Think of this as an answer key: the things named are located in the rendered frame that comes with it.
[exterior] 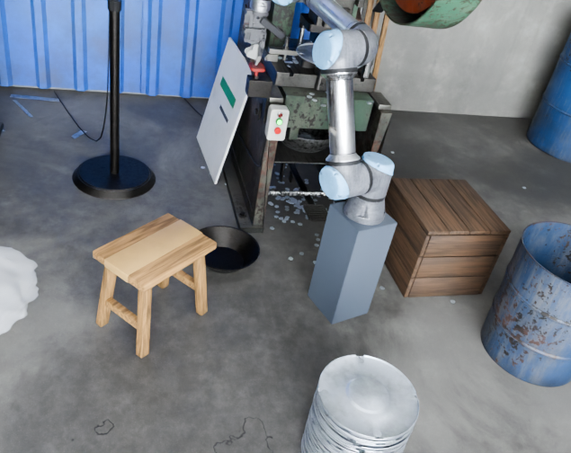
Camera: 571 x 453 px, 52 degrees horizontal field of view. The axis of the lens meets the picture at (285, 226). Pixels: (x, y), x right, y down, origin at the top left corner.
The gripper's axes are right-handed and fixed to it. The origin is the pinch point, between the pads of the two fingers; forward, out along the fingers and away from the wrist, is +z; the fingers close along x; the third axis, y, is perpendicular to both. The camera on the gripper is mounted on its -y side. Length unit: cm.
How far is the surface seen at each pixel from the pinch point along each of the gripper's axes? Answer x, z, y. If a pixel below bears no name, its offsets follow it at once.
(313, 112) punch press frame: 1.0, 19.6, -26.6
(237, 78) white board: -51, 28, -4
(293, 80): -8.0, 9.5, -18.3
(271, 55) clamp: -20.0, 3.8, -10.1
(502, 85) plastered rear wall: -138, 53, -216
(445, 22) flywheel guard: 2, -23, -74
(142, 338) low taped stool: 79, 68, 45
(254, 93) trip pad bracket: 3.0, 11.6, 0.2
